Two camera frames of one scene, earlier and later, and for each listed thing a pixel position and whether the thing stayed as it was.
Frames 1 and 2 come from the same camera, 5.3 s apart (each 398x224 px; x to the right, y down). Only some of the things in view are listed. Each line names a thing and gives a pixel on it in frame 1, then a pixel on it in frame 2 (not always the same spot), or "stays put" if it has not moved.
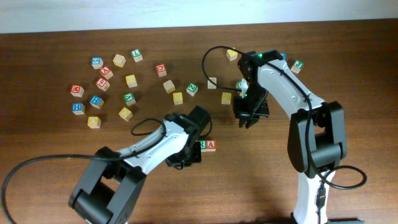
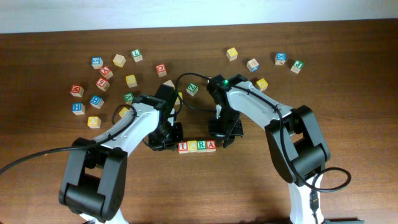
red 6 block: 102,83 stays put
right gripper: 242,114 -> 228,136
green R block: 203,144 stays put
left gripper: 197,158 -> 155,145
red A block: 211,145 stays put
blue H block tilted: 96,101 stays put
